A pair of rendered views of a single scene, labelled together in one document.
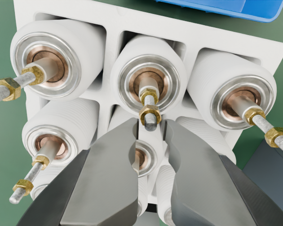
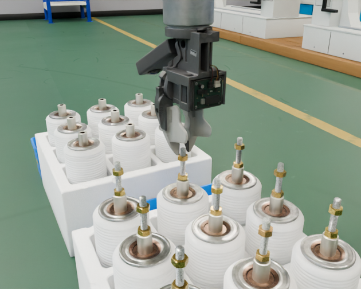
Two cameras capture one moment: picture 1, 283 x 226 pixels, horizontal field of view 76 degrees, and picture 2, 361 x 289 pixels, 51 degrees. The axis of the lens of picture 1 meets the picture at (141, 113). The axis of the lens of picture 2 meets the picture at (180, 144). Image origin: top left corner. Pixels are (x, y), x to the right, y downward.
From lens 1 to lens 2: 0.68 m
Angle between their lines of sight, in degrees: 90
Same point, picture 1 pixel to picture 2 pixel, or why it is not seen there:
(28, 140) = (122, 252)
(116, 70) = (160, 196)
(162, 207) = (298, 258)
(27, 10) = (84, 235)
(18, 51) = (101, 208)
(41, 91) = (120, 218)
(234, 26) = not seen: hidden behind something
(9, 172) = not seen: outside the picture
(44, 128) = (132, 237)
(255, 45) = not seen: hidden behind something
